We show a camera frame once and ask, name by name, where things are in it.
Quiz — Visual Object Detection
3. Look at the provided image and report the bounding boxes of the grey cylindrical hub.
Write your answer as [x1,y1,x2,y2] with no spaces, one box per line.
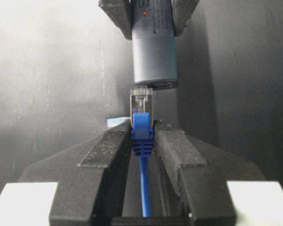
[131,0,177,89]

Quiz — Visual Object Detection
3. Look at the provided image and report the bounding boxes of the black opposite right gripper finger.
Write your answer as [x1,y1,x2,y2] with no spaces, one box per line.
[171,0,199,36]
[98,0,132,40]

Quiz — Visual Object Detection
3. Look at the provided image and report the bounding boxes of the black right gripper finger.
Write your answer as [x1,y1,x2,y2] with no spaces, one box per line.
[19,122,131,226]
[155,121,266,226]

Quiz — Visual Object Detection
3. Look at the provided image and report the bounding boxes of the light blue tape piece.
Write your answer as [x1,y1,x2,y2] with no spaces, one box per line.
[107,117,129,128]

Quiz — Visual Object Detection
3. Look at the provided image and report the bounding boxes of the blue LAN cable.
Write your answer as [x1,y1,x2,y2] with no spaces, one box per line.
[130,86,156,218]

